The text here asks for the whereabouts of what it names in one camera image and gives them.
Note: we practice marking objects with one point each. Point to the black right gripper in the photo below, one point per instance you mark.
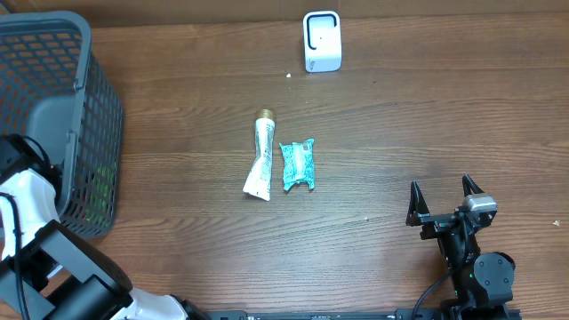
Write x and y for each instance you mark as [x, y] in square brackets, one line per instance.
[435, 222]

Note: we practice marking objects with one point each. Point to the green tissue pack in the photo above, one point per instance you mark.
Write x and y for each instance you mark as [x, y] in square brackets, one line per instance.
[299, 166]

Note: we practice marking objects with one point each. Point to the white tube gold cap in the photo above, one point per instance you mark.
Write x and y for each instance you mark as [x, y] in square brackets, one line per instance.
[258, 181]

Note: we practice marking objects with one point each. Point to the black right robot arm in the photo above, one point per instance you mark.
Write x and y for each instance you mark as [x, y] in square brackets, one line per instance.
[482, 281]

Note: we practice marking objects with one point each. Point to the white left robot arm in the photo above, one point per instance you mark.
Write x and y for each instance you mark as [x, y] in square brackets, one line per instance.
[49, 272]

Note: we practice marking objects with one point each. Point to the white barcode scanner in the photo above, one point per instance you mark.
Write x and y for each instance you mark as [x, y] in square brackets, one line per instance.
[322, 41]

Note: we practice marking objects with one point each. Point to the grey plastic shopping basket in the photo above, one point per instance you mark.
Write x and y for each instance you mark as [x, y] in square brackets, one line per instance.
[54, 90]

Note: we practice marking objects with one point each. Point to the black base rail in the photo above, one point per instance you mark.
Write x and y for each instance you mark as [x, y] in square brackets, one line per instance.
[398, 314]

